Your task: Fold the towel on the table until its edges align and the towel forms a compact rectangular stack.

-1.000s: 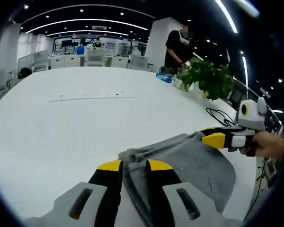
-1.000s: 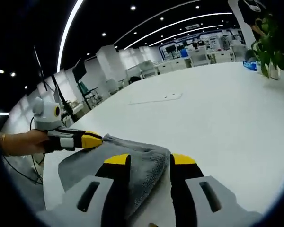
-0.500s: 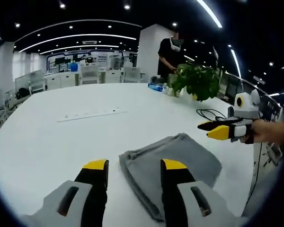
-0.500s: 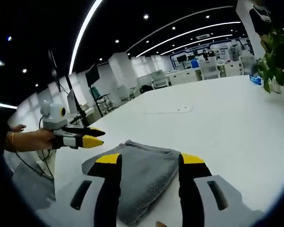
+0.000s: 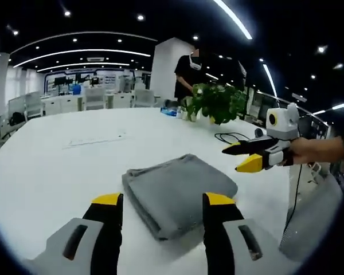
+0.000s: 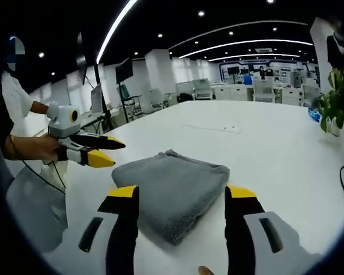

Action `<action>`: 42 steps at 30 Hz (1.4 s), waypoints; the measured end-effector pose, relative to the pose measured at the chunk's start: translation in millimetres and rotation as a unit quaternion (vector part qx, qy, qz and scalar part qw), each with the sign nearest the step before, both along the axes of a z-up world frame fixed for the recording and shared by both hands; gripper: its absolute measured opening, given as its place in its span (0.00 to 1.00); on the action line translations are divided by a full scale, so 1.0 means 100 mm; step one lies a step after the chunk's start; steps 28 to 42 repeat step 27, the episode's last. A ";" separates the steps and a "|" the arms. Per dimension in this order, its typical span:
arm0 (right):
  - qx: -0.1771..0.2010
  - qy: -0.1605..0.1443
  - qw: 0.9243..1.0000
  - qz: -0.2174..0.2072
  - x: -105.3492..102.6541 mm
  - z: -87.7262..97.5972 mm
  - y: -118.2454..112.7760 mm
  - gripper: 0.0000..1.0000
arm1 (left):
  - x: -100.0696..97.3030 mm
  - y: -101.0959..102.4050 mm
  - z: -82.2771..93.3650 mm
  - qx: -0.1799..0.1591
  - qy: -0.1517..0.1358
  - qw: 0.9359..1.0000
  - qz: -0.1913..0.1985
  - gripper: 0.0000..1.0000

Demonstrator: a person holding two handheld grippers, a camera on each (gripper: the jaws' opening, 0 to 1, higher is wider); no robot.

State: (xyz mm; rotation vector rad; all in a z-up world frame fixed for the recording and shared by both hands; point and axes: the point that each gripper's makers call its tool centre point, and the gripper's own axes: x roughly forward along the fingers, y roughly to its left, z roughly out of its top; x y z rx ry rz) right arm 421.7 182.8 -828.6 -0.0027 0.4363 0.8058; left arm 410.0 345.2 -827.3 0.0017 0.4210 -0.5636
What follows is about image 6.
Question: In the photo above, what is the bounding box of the grey towel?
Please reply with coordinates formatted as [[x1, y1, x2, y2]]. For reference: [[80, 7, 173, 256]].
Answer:
[[111, 148, 230, 246]]

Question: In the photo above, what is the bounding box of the white table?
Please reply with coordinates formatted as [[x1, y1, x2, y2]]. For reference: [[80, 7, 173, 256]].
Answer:
[[41, 99, 344, 275]]

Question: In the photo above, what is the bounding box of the blue packet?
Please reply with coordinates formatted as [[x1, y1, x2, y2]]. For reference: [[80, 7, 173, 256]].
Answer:
[[308, 107, 322, 123]]

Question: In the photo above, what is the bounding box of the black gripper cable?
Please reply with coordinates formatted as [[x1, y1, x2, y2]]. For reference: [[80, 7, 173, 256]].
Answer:
[[21, 159, 67, 195]]

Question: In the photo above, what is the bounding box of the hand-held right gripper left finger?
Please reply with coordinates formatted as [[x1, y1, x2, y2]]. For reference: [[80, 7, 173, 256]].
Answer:
[[42, 185, 140, 275]]

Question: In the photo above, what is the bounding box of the green potted plant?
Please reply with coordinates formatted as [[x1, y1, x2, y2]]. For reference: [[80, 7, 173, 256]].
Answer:
[[315, 67, 344, 150]]

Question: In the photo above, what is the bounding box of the white office chair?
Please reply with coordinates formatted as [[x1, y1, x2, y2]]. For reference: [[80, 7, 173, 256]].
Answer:
[[253, 78, 275, 103], [302, 82, 321, 107], [193, 79, 213, 100]]

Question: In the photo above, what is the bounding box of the person's left hand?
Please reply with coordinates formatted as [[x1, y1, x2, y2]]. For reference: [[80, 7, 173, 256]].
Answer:
[[32, 134, 63, 162]]

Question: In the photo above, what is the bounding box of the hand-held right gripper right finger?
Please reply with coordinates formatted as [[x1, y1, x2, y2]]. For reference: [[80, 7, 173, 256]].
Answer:
[[224, 185, 323, 275]]

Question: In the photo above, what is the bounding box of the person's right hand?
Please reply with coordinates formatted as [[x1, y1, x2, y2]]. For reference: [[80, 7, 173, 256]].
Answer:
[[197, 265, 217, 275]]

